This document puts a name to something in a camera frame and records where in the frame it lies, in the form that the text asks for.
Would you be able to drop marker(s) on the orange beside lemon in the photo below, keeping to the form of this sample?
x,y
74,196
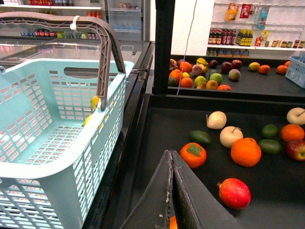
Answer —
x,y
264,69

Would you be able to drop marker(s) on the yellow lemon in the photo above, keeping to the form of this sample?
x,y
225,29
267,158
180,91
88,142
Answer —
x,y
94,102

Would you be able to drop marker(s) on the peach on middle shelf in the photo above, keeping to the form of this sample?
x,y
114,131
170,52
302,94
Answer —
x,y
234,75

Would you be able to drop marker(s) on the dark red apple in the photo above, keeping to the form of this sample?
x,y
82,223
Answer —
x,y
236,64

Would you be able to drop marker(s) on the orange mandarin front shelf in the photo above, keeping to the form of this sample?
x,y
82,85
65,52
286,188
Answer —
x,y
292,132

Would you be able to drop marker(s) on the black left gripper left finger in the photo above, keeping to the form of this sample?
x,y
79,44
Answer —
x,y
153,211

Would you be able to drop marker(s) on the yellow lemon middle shelf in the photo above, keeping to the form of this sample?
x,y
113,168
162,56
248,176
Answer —
x,y
254,66

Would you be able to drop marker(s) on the orange persimmon green leaf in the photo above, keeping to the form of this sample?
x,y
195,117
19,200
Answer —
x,y
193,154

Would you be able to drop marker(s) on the green apple middle shelf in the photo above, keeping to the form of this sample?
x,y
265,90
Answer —
x,y
216,77

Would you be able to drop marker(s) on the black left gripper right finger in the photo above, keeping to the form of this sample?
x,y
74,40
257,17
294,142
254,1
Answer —
x,y
194,205

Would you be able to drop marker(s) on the white pear with stem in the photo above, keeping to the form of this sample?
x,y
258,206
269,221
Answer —
x,y
229,135

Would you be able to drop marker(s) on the red yellow apple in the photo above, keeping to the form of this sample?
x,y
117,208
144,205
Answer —
x,y
296,150

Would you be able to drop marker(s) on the red pomegranate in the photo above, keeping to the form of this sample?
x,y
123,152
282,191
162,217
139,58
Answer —
x,y
234,193

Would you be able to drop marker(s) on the light teal shopping basket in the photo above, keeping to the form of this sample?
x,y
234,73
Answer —
x,y
50,166

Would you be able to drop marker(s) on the grey basket handle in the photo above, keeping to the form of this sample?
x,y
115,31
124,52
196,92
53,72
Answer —
x,y
106,44

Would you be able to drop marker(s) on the orange at pile front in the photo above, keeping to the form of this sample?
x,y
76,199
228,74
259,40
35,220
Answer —
x,y
186,82

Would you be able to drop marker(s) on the green avocado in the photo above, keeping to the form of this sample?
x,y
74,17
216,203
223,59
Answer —
x,y
200,137

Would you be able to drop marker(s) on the small blue plastic basket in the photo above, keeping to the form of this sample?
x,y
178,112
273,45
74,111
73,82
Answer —
x,y
296,70

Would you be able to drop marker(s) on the large orange front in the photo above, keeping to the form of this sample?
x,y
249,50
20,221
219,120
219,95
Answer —
x,y
246,152

